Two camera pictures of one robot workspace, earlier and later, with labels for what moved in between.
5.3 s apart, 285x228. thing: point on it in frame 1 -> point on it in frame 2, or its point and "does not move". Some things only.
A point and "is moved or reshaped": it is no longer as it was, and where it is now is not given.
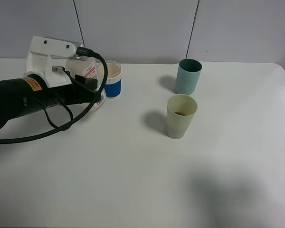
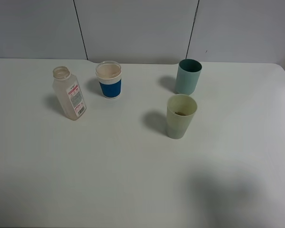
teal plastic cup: x=188 y=71 does not move
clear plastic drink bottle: x=88 y=67 is moved or reshaped
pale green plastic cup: x=180 y=111 does not move
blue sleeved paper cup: x=112 y=87 does not move
